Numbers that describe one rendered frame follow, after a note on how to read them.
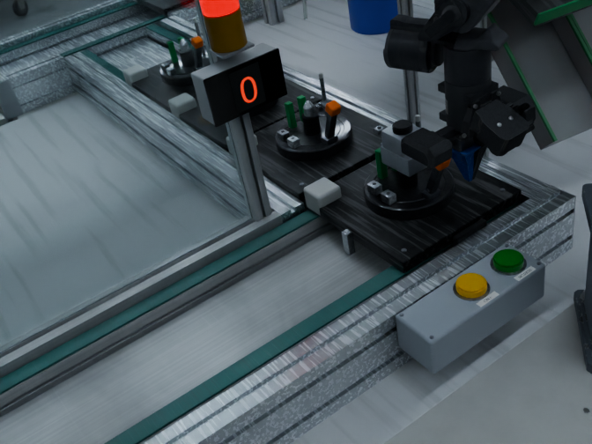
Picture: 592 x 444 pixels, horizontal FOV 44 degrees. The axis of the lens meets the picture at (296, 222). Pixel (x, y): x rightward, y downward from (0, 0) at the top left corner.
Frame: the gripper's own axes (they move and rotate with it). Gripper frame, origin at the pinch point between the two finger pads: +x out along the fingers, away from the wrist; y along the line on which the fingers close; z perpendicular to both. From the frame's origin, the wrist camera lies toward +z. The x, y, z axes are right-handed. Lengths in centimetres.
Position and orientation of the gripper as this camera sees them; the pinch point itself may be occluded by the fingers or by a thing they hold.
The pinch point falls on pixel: (469, 158)
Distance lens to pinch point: 100.8
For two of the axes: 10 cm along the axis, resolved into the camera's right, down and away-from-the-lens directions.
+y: 8.2, -4.4, 3.7
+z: 5.5, 4.3, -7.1
